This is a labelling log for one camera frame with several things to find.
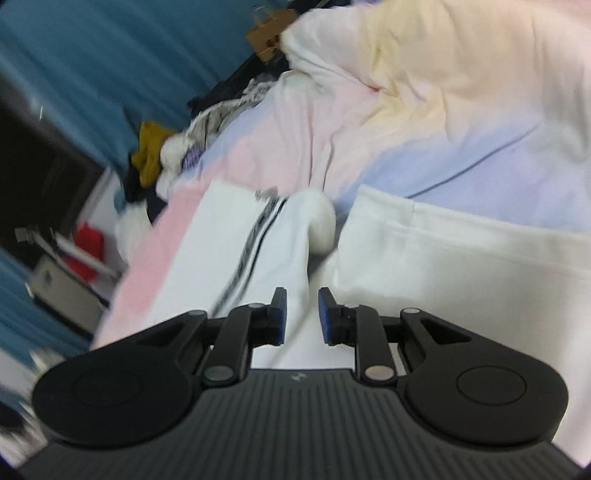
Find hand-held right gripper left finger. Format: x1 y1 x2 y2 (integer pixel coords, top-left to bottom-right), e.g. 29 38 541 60
137 287 288 387

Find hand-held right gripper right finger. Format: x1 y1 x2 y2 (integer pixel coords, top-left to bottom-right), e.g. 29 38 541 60
318 287 472 384

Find white striped pants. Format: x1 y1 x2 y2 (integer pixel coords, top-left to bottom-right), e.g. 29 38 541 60
148 179 591 446

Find black clothes pile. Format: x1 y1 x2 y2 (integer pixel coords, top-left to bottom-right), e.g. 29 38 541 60
121 164 168 222

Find red bag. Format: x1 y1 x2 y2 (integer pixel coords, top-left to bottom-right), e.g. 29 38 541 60
65 222 106 281

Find grey and white jacket pile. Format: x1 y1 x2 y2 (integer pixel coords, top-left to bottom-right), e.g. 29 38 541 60
156 71 282 195

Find mustard yellow garment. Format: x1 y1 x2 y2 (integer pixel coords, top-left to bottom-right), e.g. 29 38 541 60
131 120 177 186

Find white folding rack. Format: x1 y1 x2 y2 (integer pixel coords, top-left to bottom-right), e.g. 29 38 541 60
28 226 122 325

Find pastel rainbow blanket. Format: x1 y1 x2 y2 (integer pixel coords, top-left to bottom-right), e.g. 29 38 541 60
90 0 591 352

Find dark window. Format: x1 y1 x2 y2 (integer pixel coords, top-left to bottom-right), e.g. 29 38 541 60
0 78 108 271

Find brown paper bag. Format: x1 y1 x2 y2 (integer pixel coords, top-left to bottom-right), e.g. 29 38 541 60
245 4 302 62

